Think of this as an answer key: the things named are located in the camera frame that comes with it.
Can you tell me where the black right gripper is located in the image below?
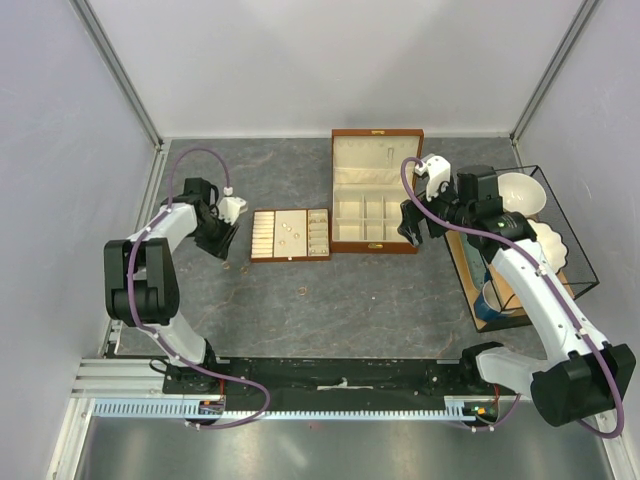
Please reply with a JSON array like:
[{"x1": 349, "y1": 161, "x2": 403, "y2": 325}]
[{"x1": 397, "y1": 173, "x2": 473, "y2": 247}]

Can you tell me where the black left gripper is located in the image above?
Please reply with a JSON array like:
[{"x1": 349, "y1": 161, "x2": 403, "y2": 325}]
[{"x1": 192, "y1": 212, "x2": 240, "y2": 261}]

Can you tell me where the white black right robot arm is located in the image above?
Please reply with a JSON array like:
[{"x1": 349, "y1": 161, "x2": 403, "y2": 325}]
[{"x1": 398, "y1": 155, "x2": 636, "y2": 439}]

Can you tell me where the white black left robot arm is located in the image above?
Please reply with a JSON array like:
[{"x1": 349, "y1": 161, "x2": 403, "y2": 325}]
[{"x1": 103, "y1": 177, "x2": 248, "y2": 393}]

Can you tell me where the small brown jewelry tray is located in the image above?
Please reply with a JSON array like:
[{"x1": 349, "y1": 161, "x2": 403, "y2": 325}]
[{"x1": 250, "y1": 208, "x2": 331, "y2": 263}]

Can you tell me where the large brown jewelry box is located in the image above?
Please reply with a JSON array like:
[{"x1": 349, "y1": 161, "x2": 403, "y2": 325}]
[{"x1": 330, "y1": 128, "x2": 424, "y2": 254}]

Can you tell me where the light blue oblong plate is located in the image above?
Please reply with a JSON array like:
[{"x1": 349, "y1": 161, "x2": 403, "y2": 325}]
[{"x1": 459, "y1": 233, "x2": 489, "y2": 291}]

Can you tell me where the white bowl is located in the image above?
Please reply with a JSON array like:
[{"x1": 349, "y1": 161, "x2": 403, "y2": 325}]
[{"x1": 498, "y1": 172, "x2": 547, "y2": 217}]

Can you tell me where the blue cup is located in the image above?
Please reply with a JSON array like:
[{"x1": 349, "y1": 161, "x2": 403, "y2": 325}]
[{"x1": 473, "y1": 281, "x2": 503, "y2": 322}]

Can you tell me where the wooden rack base board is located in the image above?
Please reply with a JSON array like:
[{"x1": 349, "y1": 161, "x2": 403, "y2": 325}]
[{"x1": 445, "y1": 231, "x2": 531, "y2": 333}]

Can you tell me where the white scalloped dish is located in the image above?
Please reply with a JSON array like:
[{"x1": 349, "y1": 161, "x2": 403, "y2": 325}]
[{"x1": 528, "y1": 219, "x2": 568, "y2": 273}]

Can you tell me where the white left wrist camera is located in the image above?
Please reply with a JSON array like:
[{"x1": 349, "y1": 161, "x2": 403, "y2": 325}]
[{"x1": 217, "y1": 186, "x2": 248, "y2": 225}]

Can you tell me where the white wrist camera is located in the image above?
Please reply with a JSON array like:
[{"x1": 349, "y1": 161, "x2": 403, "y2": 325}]
[
  {"x1": 217, "y1": 186, "x2": 248, "y2": 225},
  {"x1": 413, "y1": 154, "x2": 451, "y2": 201}
]

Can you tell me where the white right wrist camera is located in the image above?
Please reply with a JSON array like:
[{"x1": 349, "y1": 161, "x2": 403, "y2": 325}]
[{"x1": 413, "y1": 154, "x2": 451, "y2": 201}]

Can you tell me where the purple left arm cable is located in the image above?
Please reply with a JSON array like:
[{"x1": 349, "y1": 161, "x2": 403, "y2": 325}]
[{"x1": 126, "y1": 147, "x2": 274, "y2": 431}]

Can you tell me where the black wire rack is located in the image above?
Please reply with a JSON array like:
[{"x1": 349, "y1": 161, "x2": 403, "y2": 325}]
[{"x1": 445, "y1": 165, "x2": 599, "y2": 333}]

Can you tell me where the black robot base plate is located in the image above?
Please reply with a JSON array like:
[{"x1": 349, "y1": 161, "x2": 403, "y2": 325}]
[{"x1": 162, "y1": 355, "x2": 521, "y2": 416}]

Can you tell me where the light blue cable duct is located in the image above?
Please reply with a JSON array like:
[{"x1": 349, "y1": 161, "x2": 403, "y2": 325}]
[{"x1": 92, "y1": 398, "x2": 475, "y2": 421}]

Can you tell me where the left aluminium frame post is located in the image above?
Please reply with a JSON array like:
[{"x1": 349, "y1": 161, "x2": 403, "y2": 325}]
[{"x1": 69, "y1": 0, "x2": 166, "y2": 151}]

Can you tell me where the aluminium frame post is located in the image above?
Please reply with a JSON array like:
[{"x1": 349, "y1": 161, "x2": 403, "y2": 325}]
[
  {"x1": 509, "y1": 0, "x2": 601, "y2": 147},
  {"x1": 69, "y1": 0, "x2": 166, "y2": 151}
]

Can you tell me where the right aluminium frame post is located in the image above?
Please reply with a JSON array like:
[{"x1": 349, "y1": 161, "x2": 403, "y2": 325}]
[{"x1": 509, "y1": 0, "x2": 601, "y2": 147}]

